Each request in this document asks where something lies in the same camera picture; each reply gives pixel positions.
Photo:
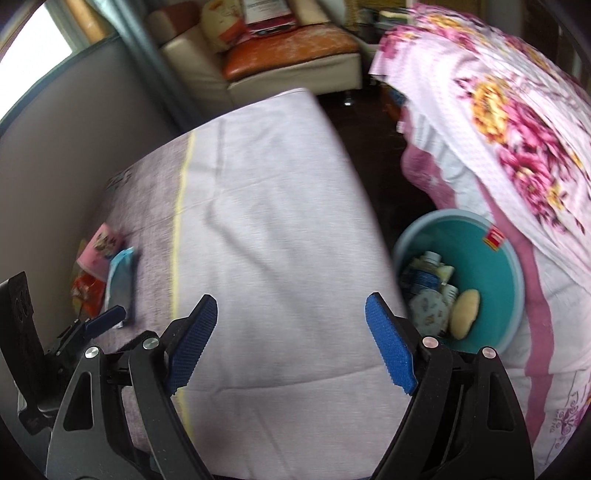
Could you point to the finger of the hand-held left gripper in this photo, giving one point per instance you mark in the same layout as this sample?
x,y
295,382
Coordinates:
x,y
106,321

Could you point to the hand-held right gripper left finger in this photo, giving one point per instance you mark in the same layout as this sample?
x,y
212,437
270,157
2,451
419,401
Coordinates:
x,y
194,346

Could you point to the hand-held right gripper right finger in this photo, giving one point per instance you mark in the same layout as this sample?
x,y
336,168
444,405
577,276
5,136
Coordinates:
x,y
390,346

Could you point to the light blue packet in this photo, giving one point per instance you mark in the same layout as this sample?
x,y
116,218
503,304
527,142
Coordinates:
x,y
121,281

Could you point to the teal plastic basin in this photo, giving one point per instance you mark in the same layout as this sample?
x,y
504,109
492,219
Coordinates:
x,y
494,286

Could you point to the orange snack packet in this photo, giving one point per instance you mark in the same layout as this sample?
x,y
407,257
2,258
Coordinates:
x,y
85,293

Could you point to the round patterned paper cup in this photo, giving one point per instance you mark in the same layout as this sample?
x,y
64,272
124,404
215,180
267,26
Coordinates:
x,y
429,311

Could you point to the pink snack packet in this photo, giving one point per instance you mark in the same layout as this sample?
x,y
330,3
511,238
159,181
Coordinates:
x,y
101,249

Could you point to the white bottle with blue label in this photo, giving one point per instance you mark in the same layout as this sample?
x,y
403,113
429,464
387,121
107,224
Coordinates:
x,y
422,277

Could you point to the small white jar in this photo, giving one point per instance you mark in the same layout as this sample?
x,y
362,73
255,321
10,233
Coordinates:
x,y
450,293

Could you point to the yellow sponge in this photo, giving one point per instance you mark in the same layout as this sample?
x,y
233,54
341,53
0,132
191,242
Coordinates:
x,y
465,314

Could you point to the grey white tablecloth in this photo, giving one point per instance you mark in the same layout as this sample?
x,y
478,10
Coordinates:
x,y
277,221

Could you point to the white quilt with pink border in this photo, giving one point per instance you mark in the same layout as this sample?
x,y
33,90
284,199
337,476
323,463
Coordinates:
x,y
554,332

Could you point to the floral pink bedsheet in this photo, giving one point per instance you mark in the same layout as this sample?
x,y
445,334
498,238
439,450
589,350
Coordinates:
x,y
498,106

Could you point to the beige sofa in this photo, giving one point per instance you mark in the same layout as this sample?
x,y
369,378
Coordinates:
x,y
198,64

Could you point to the window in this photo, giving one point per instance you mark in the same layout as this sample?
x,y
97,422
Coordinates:
x,y
32,46

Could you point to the orange seat cushion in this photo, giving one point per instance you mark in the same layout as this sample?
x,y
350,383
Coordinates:
x,y
295,46

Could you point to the beige printed pillow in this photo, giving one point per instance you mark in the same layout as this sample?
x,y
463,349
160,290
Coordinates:
x,y
224,23

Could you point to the stack of papers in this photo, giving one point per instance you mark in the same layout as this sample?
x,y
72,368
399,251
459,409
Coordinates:
x,y
270,14

